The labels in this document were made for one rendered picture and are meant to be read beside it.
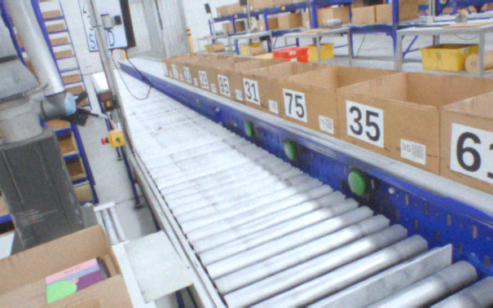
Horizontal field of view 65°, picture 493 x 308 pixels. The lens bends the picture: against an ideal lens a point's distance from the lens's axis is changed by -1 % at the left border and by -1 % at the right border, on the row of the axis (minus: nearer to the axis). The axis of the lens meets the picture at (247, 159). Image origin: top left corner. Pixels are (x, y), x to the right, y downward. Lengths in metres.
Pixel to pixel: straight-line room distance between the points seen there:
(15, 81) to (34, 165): 0.24
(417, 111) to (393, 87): 0.40
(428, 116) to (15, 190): 1.12
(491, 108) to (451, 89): 0.25
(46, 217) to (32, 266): 0.21
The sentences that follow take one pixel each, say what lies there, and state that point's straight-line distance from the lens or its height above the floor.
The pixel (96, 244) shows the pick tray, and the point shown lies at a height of 0.80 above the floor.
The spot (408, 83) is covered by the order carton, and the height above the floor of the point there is 1.01.
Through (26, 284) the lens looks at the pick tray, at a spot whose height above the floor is 0.76.
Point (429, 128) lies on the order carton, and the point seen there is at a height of 1.00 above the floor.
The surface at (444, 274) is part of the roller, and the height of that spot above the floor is 0.75.
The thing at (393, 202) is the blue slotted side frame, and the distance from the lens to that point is 1.13.
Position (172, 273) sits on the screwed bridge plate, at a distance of 1.01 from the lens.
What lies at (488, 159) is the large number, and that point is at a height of 0.96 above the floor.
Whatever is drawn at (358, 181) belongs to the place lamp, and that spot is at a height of 0.83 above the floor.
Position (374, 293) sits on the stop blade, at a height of 0.75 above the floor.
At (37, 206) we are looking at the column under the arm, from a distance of 1.31.
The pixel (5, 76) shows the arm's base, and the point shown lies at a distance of 1.25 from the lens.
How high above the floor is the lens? 1.31
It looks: 20 degrees down
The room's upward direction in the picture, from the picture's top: 10 degrees counter-clockwise
